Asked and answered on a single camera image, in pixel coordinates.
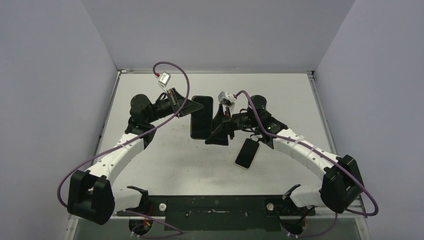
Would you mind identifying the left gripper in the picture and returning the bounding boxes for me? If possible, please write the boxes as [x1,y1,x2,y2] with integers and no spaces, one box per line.
[147,87,204,123]

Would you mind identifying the phone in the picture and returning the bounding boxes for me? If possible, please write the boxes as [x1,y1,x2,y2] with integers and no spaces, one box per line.
[234,138,260,170]

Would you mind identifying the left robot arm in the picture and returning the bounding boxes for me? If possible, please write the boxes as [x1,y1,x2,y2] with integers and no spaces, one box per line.
[66,88,204,225]

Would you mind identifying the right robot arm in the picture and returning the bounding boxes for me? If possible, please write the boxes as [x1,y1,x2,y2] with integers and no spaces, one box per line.
[205,91,366,215]

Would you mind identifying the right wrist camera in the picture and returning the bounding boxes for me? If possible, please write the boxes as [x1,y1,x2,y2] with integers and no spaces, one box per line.
[218,91,237,114]

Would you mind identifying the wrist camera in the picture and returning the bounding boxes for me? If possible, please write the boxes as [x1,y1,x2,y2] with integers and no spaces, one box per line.
[156,72,171,93]
[218,91,237,114]

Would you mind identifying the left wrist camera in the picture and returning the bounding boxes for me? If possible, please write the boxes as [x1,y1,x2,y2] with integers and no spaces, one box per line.
[156,72,171,93]

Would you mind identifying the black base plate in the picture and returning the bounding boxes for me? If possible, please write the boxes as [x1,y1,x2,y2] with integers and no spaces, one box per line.
[134,195,316,232]

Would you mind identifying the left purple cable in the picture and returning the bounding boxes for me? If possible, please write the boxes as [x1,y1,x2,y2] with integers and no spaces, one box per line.
[56,61,191,239]

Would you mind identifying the aluminium frame rail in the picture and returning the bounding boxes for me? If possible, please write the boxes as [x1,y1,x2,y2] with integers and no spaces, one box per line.
[69,195,369,220]

